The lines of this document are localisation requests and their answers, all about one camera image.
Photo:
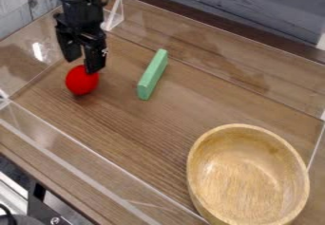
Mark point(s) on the light wooden bowl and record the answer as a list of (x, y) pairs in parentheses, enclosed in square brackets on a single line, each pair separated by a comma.
[(246, 177)]

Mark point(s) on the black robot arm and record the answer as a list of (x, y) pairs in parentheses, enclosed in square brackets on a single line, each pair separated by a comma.
[(80, 36)]

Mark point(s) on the green rectangular block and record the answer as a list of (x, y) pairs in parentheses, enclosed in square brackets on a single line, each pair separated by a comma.
[(151, 75)]

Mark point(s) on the black metal table bracket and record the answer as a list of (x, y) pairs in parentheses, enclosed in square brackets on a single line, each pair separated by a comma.
[(39, 210)]

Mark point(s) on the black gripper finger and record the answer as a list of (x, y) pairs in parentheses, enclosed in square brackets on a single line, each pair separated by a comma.
[(70, 45), (95, 51)]

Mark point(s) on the clear acrylic corner bracket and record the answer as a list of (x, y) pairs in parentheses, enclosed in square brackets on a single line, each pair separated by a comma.
[(114, 16)]

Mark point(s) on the clear acrylic tray wall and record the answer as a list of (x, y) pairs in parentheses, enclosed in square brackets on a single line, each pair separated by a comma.
[(108, 195)]

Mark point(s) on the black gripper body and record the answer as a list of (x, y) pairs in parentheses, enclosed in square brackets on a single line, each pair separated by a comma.
[(78, 23)]

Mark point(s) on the red toy strawberry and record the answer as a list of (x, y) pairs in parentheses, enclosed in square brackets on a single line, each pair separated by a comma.
[(80, 82)]

